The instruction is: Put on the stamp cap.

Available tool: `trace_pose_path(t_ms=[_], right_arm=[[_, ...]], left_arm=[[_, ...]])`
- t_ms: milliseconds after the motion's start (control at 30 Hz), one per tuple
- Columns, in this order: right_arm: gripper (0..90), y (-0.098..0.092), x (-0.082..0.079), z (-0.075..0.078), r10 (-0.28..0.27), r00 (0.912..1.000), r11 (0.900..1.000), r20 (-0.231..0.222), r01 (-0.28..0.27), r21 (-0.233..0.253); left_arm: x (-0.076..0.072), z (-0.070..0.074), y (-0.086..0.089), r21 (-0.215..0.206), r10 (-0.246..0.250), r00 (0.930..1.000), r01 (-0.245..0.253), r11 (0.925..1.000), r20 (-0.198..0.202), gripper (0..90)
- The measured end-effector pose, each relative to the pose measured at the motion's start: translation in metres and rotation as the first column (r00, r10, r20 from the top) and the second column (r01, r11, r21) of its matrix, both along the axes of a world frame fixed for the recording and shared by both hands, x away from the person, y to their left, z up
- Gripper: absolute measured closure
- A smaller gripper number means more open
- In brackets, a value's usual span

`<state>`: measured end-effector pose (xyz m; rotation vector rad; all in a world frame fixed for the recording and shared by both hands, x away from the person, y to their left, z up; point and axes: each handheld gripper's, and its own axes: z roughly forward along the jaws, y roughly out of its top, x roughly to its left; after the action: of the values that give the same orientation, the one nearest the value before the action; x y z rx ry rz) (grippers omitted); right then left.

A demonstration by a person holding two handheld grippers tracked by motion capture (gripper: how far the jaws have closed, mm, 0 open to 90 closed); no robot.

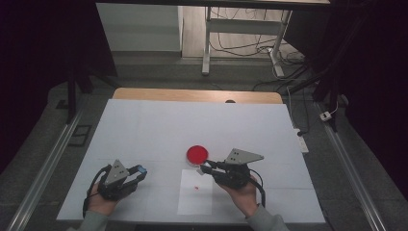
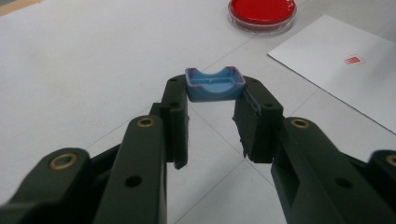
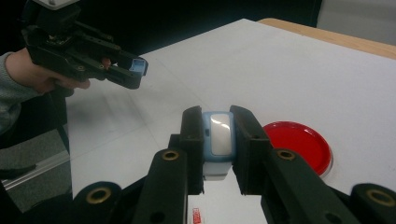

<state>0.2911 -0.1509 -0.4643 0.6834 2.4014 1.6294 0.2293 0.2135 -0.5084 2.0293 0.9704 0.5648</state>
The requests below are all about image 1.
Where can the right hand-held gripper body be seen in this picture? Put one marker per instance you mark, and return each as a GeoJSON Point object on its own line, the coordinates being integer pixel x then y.
{"type": "Point", "coordinates": [235, 174]}

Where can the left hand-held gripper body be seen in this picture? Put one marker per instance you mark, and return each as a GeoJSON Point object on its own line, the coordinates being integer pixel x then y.
{"type": "Point", "coordinates": [116, 174]}

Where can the small white stamp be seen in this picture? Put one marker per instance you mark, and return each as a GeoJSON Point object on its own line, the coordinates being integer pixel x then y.
{"type": "Point", "coordinates": [200, 171]}

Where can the blue stamp cap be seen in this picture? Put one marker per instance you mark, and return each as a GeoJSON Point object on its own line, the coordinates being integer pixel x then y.
{"type": "Point", "coordinates": [143, 168]}

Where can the round red ink pad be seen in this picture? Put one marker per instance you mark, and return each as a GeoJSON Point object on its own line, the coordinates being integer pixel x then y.
{"type": "Point", "coordinates": [196, 154]}

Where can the white paper sheet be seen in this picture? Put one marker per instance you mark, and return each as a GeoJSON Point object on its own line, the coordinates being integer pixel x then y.
{"type": "Point", "coordinates": [195, 202]}

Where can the person's right hand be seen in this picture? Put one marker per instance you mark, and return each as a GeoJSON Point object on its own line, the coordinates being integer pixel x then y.
{"type": "Point", "coordinates": [242, 199]}

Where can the person's left hand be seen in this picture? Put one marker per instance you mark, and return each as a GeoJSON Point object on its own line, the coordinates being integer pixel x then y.
{"type": "Point", "coordinates": [100, 205]}

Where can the large white table cover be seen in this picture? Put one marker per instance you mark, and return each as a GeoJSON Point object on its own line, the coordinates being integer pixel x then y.
{"type": "Point", "coordinates": [160, 128]}

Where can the dark table grommet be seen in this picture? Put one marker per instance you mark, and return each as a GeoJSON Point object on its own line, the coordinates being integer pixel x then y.
{"type": "Point", "coordinates": [230, 101]}

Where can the white power strip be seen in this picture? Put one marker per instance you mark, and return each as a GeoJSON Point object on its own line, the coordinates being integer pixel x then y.
{"type": "Point", "coordinates": [302, 144]}

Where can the small black floor plate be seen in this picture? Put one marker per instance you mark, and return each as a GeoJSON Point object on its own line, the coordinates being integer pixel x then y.
{"type": "Point", "coordinates": [61, 104]}

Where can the black metal stand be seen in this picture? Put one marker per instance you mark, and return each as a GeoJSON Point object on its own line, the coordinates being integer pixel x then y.
{"type": "Point", "coordinates": [71, 96]}
{"type": "Point", "coordinates": [332, 93]}

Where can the small white adapter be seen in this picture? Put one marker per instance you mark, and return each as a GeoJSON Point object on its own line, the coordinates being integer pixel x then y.
{"type": "Point", "coordinates": [325, 116]}

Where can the dark curtain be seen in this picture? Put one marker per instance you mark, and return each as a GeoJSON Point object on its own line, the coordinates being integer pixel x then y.
{"type": "Point", "coordinates": [32, 64]}
{"type": "Point", "coordinates": [378, 80]}

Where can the white cabinet panel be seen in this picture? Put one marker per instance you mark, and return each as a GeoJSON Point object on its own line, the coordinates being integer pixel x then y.
{"type": "Point", "coordinates": [138, 29]}

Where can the black floor frame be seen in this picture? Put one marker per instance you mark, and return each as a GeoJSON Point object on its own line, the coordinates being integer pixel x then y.
{"type": "Point", "coordinates": [84, 126]}

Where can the aluminium floor rail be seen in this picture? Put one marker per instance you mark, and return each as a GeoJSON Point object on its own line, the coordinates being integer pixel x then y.
{"type": "Point", "coordinates": [352, 173]}
{"type": "Point", "coordinates": [41, 179]}

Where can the white desk frame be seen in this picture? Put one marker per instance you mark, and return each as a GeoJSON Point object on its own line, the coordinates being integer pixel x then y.
{"type": "Point", "coordinates": [240, 26]}

